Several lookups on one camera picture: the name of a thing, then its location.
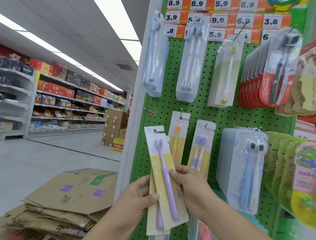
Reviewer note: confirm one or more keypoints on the green pegboard display rack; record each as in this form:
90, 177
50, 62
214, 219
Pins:
148, 138

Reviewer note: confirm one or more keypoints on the purple twin toothbrush yellow card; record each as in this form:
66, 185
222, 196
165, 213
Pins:
201, 148

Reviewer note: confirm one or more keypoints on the ceiling light strip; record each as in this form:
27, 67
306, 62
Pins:
49, 49
116, 20

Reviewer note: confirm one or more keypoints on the row of twin toothbrush packs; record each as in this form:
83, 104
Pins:
192, 59

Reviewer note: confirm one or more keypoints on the pile of flattened cardboard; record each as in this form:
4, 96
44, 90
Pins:
64, 198

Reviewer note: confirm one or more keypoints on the teal multi toothbrush pack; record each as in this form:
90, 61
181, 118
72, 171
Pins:
261, 223

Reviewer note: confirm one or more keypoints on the row of blue toothbrush packs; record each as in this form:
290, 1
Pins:
154, 54

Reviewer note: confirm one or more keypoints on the rows of orange price tags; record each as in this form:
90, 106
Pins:
222, 20

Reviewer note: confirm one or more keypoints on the stocked store shelves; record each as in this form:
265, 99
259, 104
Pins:
64, 91

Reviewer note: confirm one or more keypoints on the person's right forearm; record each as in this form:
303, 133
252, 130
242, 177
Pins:
227, 225

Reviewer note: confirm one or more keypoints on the bundle of clear blue toothbrush blisters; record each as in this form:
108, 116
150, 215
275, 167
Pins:
247, 173

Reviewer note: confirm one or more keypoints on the person's left hand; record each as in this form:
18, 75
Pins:
131, 207

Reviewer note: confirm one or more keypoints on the pile of red grey toothbrush packs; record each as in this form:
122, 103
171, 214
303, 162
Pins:
256, 84

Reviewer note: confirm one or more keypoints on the small printed sign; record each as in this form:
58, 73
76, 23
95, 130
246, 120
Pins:
305, 129

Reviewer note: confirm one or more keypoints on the white endcap shelf unit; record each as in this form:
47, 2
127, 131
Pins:
15, 99

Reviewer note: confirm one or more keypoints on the bundle of green toothbrush packs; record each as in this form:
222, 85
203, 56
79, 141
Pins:
226, 74

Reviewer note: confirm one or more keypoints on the row of green pink packs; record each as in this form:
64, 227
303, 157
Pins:
291, 173

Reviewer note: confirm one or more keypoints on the yellow frog poster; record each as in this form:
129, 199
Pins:
291, 6

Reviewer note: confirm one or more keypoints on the red yellow carton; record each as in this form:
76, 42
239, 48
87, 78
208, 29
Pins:
118, 144

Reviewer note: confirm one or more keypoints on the person's right hand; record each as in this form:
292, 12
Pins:
197, 190

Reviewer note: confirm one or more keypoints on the stack of brown cartons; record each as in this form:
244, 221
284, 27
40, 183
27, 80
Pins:
114, 126

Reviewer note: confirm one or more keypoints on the row of red cartoon packs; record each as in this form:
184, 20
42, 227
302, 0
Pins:
306, 89

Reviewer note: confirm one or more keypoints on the orange single toothbrush yellow card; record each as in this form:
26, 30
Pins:
178, 121

